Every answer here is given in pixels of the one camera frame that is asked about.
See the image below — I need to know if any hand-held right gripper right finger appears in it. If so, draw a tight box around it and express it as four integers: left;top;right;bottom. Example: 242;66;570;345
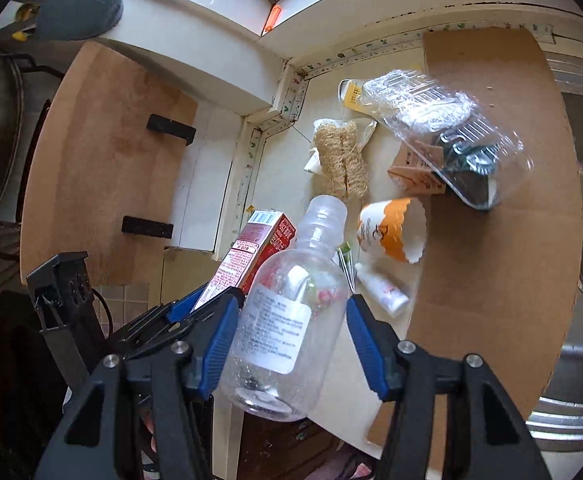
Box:
345;294;552;480

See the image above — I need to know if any black board bracket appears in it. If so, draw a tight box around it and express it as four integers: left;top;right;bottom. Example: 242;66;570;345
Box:
122;216;174;240
146;114;196;147

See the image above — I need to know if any green wrapper scrap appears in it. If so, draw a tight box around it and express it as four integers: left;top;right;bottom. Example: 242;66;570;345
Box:
336;242;356;292

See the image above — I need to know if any brown wooden board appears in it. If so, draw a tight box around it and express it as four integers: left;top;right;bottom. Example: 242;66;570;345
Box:
20;41;199;288

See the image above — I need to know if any orange white paper cup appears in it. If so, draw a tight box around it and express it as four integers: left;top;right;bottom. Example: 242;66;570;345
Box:
356;197;428;265

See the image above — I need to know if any clear plastic bottle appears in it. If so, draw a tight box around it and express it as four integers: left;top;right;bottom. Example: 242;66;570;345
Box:
220;195;349;423

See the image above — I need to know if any red drink carton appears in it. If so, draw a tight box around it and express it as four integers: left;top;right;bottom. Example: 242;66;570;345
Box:
191;210;298;312

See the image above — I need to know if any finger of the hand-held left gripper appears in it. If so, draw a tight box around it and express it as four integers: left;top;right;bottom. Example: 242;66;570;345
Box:
114;302;229;361
118;285;210;342

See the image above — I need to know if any large brown cardboard sheet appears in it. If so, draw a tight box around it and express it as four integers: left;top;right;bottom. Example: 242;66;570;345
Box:
369;27;583;461

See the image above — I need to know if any loofah sponge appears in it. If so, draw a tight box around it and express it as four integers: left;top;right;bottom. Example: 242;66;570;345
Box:
313;119;371;200

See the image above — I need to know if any clear plastic clamshell container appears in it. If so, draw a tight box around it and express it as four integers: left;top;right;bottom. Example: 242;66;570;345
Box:
361;71;535;211

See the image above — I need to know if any small orange carton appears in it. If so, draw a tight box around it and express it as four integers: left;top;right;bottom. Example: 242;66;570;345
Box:
387;141;447;196

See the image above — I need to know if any yellow white packet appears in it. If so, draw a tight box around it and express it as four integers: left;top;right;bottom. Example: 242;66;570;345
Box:
339;79;373;112

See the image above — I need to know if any small white tube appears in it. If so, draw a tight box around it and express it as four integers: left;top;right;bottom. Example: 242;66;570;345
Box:
355;262;410;319

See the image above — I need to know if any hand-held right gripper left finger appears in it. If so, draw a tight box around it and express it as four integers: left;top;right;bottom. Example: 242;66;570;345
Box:
34;292;240;480

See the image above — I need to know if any grey blue ribbed pad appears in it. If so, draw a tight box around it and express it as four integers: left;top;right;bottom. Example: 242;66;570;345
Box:
35;0;124;42

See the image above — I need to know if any orange lighter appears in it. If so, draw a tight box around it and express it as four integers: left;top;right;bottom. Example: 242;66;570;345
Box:
264;4;283;34

